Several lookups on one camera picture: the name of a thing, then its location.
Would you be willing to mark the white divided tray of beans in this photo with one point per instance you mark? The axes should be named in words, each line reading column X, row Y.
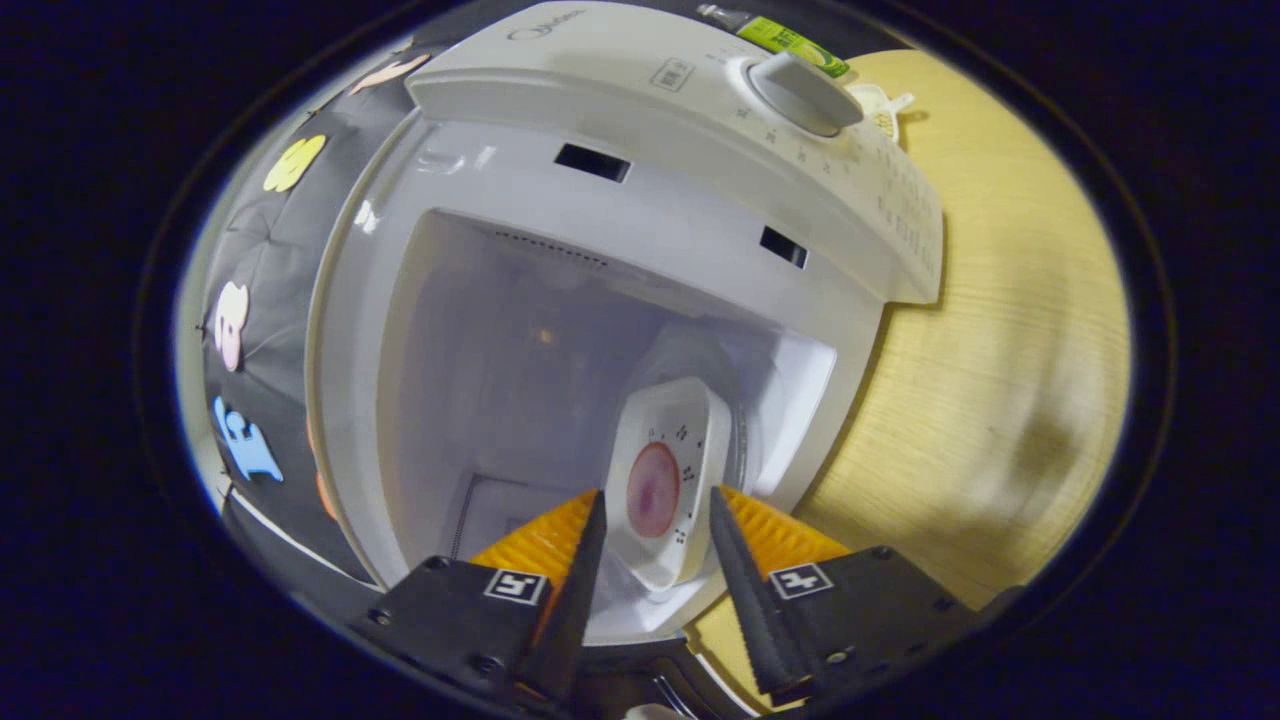
column 880, row 105

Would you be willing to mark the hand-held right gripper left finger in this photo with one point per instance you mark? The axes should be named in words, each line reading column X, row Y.
column 572, row 620

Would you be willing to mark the white square plate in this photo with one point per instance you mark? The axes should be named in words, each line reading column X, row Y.
column 665, row 415

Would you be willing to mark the green label drink bottle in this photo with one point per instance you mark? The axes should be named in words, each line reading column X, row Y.
column 790, row 42

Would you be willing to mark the white microwave oven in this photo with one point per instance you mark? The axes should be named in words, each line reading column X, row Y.
column 600, row 200

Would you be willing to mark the pink meat slice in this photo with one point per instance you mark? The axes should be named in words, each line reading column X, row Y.
column 653, row 490

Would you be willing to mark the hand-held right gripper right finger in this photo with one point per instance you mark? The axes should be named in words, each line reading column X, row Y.
column 752, row 600

